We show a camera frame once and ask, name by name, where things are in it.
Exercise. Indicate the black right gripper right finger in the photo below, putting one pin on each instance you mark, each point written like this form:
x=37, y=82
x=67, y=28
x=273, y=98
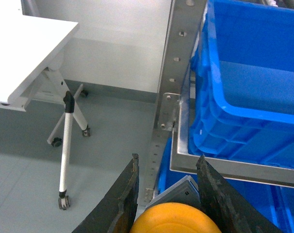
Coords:
x=229, y=210

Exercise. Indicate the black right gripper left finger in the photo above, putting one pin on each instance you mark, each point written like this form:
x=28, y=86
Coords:
x=116, y=212

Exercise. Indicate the yellow mushroom push button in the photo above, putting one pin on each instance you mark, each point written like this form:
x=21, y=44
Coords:
x=176, y=210

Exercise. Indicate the blue crate lower middle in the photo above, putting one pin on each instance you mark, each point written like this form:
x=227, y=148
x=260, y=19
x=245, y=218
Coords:
x=274, y=202

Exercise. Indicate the blue crate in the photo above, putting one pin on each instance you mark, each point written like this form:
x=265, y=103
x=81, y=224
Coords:
x=274, y=202
x=244, y=66

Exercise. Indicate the metal shelf rack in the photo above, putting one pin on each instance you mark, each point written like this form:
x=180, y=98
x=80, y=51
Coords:
x=172, y=110

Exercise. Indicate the blue crate upper middle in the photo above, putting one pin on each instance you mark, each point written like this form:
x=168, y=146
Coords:
x=244, y=66

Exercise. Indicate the white folding table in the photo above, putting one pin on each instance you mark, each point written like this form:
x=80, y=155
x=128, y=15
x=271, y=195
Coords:
x=31, y=54

